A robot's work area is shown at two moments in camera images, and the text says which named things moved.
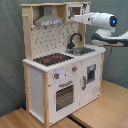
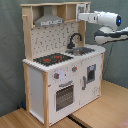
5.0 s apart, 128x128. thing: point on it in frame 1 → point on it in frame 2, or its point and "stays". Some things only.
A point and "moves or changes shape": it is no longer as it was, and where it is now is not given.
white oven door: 64,98 stays
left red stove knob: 56,75 stays
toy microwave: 76,9 moves or changes shape
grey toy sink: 80,50 stays
